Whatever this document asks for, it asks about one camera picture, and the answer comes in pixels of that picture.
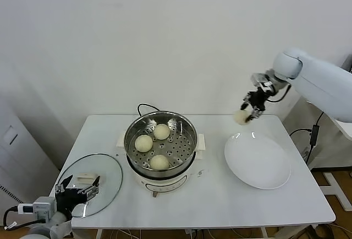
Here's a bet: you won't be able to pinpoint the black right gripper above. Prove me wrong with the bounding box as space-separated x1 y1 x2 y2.
241 88 269 121

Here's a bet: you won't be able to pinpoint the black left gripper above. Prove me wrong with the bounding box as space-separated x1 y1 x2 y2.
54 175 101 219

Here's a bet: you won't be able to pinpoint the cream steamed baozi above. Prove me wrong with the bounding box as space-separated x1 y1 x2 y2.
150 154 170 171
233 109 251 126
153 124 171 140
134 135 154 153

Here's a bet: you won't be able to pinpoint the glass lid with beige handle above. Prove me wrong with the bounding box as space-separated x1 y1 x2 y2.
56 153 124 218

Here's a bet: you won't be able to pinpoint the perforated steel steamer basket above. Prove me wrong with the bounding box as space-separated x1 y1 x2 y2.
124 111 198 178

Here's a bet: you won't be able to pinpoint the white side desk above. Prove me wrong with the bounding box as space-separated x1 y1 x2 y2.
283 95 352 215

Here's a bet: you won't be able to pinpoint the white round plate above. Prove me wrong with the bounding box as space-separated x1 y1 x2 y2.
224 132 292 190

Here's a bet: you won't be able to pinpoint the black usb hub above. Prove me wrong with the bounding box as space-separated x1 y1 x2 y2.
310 124 320 146

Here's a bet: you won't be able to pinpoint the white cabinet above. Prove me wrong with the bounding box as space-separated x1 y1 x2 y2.
0 95 61 204

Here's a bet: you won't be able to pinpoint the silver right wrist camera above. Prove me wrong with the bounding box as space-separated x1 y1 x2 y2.
250 72 276 91

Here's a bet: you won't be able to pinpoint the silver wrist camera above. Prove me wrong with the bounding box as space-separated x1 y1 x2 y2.
16 196 57 220
250 72 276 91

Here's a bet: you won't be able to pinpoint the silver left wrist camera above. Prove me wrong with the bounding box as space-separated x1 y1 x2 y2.
16 196 57 220

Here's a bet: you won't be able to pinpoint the black looping hub cable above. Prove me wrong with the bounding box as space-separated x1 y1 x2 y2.
289 128 312 138

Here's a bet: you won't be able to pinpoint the white floor cables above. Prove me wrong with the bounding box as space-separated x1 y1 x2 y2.
108 228 144 239

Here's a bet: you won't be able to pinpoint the black hanging hub cable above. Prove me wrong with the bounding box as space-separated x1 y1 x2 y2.
305 144 314 167

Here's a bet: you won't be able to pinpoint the black left camera cable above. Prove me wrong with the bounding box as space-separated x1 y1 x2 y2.
2 207 19 227

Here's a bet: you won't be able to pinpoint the black pot power cord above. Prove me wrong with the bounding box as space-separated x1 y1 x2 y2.
137 103 162 116

